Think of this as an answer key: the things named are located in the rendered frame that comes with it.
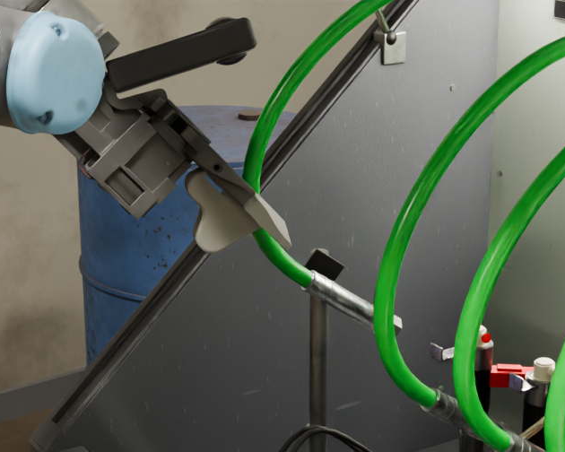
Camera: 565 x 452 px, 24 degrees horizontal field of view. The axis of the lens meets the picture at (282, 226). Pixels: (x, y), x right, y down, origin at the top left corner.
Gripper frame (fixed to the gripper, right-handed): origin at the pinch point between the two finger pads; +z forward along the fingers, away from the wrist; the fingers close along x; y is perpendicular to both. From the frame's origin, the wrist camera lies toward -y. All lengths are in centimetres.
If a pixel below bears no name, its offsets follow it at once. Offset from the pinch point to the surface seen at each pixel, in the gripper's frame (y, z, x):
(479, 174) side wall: -20.5, 17.5, -39.8
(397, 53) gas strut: -21.8, 0.7, -31.3
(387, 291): -1.7, 6.2, 14.0
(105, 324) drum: 37, 14, -180
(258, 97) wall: -29, 9, -270
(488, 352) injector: -4.6, 19.5, -1.2
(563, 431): -2.5, 16.8, 26.8
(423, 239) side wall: -10.9, 17.7, -38.1
